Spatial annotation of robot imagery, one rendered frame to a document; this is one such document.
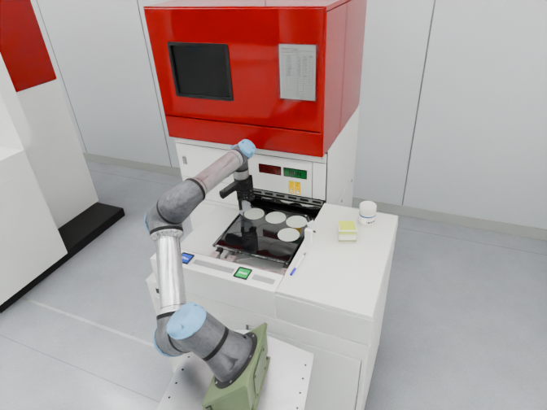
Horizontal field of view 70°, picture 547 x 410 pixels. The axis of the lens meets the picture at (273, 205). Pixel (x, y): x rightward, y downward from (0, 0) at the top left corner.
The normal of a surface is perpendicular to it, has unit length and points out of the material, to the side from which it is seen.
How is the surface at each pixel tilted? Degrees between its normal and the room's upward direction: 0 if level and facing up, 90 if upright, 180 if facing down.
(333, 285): 0
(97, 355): 0
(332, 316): 90
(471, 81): 90
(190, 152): 90
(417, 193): 90
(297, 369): 0
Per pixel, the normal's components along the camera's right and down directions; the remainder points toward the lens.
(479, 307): -0.04, -0.84
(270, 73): -0.38, 0.51
